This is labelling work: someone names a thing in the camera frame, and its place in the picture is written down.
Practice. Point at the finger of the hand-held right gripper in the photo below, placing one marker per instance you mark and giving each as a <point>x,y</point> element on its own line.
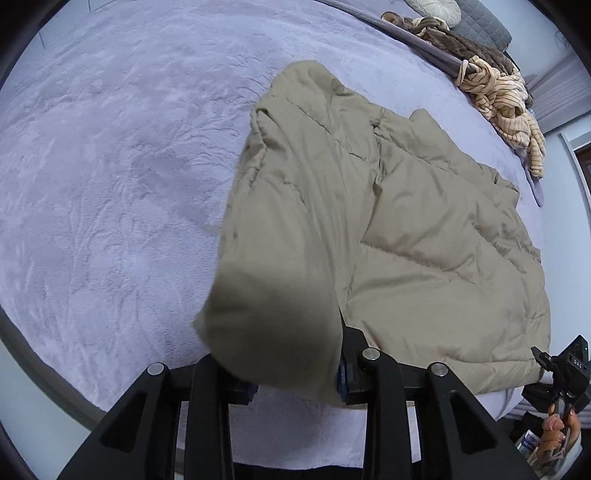
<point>542,362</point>

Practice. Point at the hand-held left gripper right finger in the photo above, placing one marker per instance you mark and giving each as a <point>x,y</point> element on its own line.
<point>355,369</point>

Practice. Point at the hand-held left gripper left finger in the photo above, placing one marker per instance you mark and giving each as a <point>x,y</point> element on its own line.
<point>212,383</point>

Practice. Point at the khaki puffer jacket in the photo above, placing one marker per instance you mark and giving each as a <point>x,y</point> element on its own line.
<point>369,207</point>

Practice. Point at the person's right hand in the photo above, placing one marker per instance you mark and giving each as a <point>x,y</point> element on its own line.
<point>554,431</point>

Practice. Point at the white blue packet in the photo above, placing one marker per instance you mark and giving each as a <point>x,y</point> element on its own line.
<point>527,444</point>

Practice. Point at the grey purple cloth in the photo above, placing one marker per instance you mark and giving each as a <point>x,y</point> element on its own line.
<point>535,187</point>

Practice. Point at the dark framed window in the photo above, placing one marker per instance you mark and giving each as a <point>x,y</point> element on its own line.
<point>582,161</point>

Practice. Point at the light curtain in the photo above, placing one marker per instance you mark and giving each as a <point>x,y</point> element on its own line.
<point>558,92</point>

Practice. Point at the cream striped garment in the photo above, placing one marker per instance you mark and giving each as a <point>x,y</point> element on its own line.
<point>503,92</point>

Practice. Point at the brown fleece garment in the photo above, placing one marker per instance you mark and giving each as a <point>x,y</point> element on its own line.
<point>466,44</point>

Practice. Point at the lilac duvet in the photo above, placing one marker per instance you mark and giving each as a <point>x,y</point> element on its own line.
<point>431,48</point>

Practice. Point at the grey quilted headboard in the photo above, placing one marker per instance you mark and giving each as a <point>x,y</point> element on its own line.
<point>485,23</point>

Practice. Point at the round cream cushion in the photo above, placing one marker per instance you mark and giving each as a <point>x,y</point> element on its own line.
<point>436,8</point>

